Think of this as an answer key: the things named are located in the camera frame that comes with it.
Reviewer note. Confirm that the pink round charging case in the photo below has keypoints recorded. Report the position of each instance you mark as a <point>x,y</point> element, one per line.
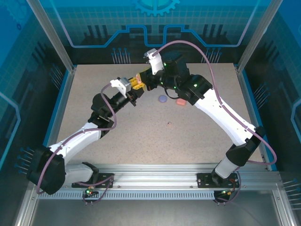
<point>139,78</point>

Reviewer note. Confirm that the purple round charging case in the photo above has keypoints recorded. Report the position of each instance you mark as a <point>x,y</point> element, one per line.
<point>162,99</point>

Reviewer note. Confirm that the coral rectangular charging case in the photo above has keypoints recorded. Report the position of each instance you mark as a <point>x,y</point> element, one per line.
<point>181,102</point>

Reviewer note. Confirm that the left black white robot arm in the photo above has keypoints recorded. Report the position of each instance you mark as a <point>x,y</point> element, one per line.
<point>77,141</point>

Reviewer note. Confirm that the pink earbud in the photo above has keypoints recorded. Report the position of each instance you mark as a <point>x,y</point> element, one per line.
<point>168,123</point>

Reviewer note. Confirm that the left small LED circuit board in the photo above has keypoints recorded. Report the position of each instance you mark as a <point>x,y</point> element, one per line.
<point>89,191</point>

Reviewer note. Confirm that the small led circuit board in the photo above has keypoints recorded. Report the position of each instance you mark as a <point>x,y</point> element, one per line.
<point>227,192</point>
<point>89,191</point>

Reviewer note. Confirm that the right small LED circuit board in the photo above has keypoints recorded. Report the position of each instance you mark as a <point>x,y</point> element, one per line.
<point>227,192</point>

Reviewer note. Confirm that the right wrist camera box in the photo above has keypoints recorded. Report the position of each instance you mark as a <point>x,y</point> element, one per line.
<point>155,63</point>

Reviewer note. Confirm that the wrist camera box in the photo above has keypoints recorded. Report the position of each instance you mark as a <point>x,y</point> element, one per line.
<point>155,63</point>
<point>120,83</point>

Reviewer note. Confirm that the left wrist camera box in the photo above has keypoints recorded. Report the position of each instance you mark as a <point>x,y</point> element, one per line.
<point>120,83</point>

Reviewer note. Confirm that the left aluminium side rail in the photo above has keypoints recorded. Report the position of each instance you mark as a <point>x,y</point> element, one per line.
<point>64,99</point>

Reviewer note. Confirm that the aluminium side rail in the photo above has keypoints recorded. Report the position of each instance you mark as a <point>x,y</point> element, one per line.
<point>64,99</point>
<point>249,99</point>

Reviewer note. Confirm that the right aluminium side rail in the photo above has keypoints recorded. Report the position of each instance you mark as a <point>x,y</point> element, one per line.
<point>249,99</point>

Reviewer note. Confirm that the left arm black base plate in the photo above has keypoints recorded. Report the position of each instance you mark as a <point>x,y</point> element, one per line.
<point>103,185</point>

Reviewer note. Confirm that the aluminium mounting rail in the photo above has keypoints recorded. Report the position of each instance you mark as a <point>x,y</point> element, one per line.
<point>152,174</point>

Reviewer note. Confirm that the left aluminium frame post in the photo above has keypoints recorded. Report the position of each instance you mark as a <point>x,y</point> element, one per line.
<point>54,35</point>

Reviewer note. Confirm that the aluminium frame post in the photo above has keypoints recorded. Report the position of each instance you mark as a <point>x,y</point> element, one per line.
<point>54,35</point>
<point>258,35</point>

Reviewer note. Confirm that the right aluminium frame post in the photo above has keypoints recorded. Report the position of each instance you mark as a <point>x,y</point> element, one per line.
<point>258,35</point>

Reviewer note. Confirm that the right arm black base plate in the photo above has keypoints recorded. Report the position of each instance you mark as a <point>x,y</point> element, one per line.
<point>204,181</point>

